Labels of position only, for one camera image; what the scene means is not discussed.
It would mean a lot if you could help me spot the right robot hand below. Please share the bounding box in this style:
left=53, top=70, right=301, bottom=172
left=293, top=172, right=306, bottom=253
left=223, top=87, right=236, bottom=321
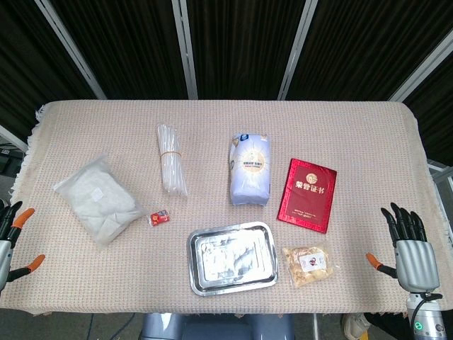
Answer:
left=365, top=202, right=441, bottom=292

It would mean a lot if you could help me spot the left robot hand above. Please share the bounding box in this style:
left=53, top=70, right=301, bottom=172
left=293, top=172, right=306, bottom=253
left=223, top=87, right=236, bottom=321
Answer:
left=0, top=200, right=46, bottom=297

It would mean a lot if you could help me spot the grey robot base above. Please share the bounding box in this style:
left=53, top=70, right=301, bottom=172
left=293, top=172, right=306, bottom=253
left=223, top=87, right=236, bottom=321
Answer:
left=141, top=312, right=296, bottom=340

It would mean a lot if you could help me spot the small snack packet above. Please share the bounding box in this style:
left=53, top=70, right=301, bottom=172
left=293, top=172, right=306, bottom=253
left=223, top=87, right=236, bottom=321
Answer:
left=282, top=242, right=335, bottom=286

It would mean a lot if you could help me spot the stainless steel tray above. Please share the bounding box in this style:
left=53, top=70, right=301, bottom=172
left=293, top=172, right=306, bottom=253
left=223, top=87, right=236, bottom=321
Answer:
left=186, top=221, right=280, bottom=295

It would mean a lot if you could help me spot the white sneaker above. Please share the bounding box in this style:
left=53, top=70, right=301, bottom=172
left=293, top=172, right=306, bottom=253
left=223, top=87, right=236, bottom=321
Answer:
left=340, top=312, right=372, bottom=340

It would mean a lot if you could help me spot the clear bag of white material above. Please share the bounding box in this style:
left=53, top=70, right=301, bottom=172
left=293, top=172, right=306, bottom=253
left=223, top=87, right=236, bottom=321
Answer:
left=53, top=154, right=148, bottom=250

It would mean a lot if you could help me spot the red certificate booklet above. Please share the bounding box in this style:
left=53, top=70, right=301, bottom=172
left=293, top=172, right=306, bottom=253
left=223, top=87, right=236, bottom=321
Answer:
left=276, top=157, right=338, bottom=234

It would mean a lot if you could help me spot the small red candy packet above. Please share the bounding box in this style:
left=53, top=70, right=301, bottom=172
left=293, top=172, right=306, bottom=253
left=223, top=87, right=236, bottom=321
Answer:
left=147, top=209, right=171, bottom=227

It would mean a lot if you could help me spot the bundle of clear straws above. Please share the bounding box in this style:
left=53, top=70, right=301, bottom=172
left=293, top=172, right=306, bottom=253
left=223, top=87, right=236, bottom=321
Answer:
left=156, top=123, right=189, bottom=197

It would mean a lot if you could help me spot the white blue flour bag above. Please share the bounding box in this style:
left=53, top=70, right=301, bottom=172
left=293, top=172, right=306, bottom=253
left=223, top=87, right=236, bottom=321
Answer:
left=228, top=132, right=273, bottom=208

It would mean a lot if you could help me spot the beige woven tablecloth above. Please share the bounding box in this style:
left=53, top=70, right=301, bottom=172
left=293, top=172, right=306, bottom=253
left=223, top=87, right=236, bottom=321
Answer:
left=8, top=99, right=445, bottom=317

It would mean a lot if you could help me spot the aluminium frame post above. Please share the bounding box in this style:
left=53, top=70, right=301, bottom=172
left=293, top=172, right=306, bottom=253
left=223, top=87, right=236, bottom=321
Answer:
left=171, top=0, right=199, bottom=100
left=387, top=41, right=453, bottom=103
left=34, top=0, right=108, bottom=101
left=277, top=0, right=319, bottom=101

